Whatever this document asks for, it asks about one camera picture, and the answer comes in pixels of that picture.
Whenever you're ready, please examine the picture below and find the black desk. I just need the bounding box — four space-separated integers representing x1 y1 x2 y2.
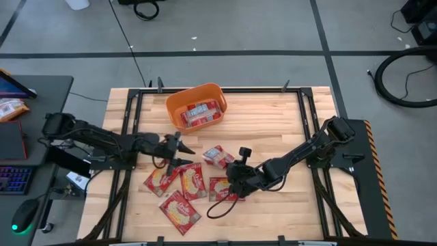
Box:
0 74 74 246

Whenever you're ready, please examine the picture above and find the black desk support bar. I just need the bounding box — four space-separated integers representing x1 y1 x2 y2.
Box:
46 145 93 179

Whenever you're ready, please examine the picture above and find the black coiled cable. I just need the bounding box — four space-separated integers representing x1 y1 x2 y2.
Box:
117 0 160 22

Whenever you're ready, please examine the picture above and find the black metal table frame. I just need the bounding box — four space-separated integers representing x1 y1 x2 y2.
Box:
83 87 368 246

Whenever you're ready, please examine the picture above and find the thin black floor cable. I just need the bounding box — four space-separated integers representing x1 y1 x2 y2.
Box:
70 91 110 104

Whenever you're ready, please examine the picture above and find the orange snack bag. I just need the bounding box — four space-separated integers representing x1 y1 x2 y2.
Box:
0 98 31 124

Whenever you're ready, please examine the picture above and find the black computer mouse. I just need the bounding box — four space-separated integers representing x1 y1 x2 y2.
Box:
11 198 41 236

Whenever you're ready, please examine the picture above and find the thick black hose ring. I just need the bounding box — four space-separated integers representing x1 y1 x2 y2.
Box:
373 45 437 110

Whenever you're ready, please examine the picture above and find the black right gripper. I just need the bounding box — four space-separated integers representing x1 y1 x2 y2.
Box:
225 160 261 203

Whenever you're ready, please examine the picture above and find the black monitor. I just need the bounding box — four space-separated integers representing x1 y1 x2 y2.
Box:
0 68 38 100

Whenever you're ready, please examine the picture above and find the black equipment box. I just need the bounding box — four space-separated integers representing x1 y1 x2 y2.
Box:
401 0 437 47

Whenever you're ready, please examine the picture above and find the orange plastic basket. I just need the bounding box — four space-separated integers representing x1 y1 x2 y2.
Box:
165 82 228 135

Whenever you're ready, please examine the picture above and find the small white box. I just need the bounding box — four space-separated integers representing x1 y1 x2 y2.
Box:
66 170 91 191

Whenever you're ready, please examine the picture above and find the long black floor cable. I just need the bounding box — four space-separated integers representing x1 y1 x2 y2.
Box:
108 0 149 89

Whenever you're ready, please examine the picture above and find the red popcorn bag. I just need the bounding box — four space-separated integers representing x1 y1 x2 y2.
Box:
158 189 203 237
178 162 208 202
180 111 223 129
186 101 220 120
143 163 182 198
208 176 246 204
201 145 236 170

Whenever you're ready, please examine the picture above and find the white floor container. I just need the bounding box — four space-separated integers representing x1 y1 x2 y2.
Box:
64 0 91 12

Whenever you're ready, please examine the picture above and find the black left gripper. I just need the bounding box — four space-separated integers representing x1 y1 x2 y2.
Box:
151 131 197 177

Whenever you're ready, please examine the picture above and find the black cable with plug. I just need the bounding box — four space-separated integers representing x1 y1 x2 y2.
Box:
367 64 437 102

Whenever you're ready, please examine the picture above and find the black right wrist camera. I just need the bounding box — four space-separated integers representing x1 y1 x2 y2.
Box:
238 146 253 167

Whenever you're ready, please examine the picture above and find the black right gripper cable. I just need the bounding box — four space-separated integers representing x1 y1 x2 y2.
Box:
206 194 241 220

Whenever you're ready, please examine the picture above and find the black laptop with red edge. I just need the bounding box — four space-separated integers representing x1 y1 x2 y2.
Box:
0 120 29 162

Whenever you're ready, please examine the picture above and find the black panel with hazard stripe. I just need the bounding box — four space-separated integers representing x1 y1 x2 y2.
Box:
341 119 399 241

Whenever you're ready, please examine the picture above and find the backlit keyboard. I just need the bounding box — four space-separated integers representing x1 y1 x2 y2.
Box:
0 165 35 196

